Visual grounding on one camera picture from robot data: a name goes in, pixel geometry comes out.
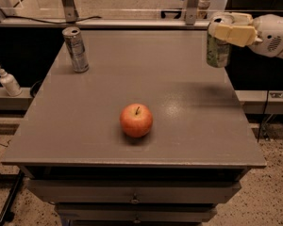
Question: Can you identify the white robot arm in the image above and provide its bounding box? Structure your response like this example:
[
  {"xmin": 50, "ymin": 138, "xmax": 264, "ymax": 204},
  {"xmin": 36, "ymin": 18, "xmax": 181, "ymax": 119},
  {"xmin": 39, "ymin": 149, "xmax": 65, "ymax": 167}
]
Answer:
[{"xmin": 207, "ymin": 12, "xmax": 283, "ymax": 68}]

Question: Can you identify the red apple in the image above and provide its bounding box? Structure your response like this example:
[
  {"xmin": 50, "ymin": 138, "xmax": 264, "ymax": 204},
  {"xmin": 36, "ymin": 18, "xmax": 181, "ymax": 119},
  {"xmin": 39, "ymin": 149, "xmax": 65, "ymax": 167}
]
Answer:
[{"xmin": 120, "ymin": 104, "xmax": 153, "ymax": 137}]

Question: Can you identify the lower grey drawer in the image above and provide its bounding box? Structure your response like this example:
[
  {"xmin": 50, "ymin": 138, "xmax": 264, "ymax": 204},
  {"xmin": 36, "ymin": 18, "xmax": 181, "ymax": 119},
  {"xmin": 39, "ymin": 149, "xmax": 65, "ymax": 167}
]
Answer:
[{"xmin": 55, "ymin": 203, "xmax": 217, "ymax": 223}]

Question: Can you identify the green soda can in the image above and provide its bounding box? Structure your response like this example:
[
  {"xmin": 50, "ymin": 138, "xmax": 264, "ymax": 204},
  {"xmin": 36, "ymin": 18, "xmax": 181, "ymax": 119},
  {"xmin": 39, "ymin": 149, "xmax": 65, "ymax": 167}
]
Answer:
[{"xmin": 207, "ymin": 33, "xmax": 232, "ymax": 68}]

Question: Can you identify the upper grey drawer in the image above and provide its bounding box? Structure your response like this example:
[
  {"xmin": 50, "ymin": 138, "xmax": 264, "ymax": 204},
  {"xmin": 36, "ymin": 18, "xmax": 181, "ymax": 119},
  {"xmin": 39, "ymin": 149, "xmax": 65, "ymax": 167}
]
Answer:
[{"xmin": 27, "ymin": 180, "xmax": 241, "ymax": 204}]

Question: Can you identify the white pump bottle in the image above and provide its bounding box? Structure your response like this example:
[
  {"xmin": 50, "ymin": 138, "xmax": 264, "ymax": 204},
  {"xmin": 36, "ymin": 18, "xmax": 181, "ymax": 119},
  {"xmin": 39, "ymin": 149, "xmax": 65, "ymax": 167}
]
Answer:
[{"xmin": 0, "ymin": 65, "xmax": 22, "ymax": 97}]

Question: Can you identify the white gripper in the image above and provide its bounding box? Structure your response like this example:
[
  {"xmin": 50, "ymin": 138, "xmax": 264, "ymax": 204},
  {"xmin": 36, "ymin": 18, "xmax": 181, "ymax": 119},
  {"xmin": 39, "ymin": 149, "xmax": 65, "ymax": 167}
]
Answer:
[{"xmin": 208, "ymin": 12, "xmax": 283, "ymax": 58}]

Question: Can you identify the black floor bar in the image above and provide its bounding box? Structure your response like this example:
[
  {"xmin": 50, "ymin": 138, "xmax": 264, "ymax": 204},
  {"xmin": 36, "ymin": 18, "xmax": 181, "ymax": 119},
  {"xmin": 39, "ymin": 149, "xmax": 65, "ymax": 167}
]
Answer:
[{"xmin": 0, "ymin": 170, "xmax": 25, "ymax": 226}]

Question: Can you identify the metal bracket post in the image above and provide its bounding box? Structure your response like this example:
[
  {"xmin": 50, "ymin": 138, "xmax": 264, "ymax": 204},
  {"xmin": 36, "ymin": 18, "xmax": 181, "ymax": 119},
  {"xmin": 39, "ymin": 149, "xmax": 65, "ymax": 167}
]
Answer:
[
  {"xmin": 185, "ymin": 0, "xmax": 199, "ymax": 25},
  {"xmin": 61, "ymin": 0, "xmax": 78, "ymax": 23}
]

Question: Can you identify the tall silver can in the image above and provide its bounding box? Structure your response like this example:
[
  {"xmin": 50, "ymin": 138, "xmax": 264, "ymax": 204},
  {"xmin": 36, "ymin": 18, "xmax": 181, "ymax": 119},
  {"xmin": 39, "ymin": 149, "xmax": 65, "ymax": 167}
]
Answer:
[{"xmin": 62, "ymin": 26, "xmax": 89, "ymax": 73}]

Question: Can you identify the grey drawer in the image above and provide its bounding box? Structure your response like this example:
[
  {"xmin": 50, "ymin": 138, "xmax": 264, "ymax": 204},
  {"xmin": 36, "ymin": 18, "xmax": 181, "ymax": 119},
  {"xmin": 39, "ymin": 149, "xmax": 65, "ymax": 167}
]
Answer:
[
  {"xmin": 27, "ymin": 180, "xmax": 241, "ymax": 204},
  {"xmin": 55, "ymin": 203, "xmax": 217, "ymax": 223}
]

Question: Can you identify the left metal bracket post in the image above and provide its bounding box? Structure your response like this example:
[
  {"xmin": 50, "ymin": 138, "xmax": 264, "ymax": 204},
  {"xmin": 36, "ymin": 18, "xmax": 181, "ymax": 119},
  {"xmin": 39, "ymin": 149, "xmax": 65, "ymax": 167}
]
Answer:
[{"xmin": 61, "ymin": 0, "xmax": 78, "ymax": 23}]

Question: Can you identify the black cable on ledge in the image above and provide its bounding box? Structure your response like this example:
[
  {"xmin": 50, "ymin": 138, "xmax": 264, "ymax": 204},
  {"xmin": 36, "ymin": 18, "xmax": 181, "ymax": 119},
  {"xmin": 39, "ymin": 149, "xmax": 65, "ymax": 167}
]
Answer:
[{"xmin": 0, "ymin": 7, "xmax": 102, "ymax": 24}]

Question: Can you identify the right metal bracket post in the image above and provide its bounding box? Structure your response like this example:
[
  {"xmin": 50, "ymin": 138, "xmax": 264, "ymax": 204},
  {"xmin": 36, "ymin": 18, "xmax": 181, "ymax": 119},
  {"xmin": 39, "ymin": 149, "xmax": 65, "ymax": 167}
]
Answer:
[{"xmin": 185, "ymin": 0, "xmax": 199, "ymax": 25}]

